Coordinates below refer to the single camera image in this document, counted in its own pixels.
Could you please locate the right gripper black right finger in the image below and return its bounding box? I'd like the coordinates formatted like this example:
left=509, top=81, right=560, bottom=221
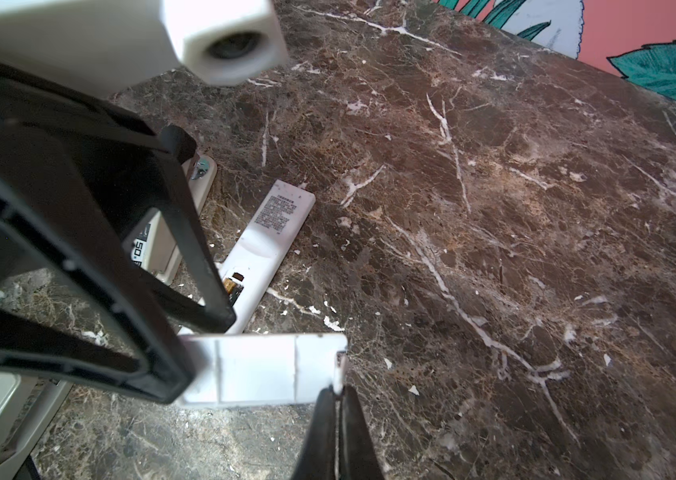
left=338, top=385, right=385, bottom=480

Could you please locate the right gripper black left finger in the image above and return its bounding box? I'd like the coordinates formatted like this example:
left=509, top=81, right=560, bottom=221
left=291, top=387, right=337, bottom=480

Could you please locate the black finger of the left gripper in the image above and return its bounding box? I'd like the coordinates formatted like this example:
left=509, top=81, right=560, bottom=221
left=0, top=125, right=196, bottom=404
left=0, top=63, right=236, bottom=333

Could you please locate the small white battery door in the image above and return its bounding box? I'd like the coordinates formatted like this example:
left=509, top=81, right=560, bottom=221
left=174, top=333, right=348, bottom=409

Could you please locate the white remote control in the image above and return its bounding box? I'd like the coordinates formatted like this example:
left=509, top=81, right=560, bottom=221
left=219, top=180, right=316, bottom=335

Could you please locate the white remote battery cover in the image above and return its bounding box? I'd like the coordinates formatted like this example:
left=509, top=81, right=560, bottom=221
left=0, top=372, right=72, bottom=479

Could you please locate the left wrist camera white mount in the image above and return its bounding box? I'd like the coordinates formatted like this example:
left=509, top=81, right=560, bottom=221
left=0, top=0, right=288, bottom=97

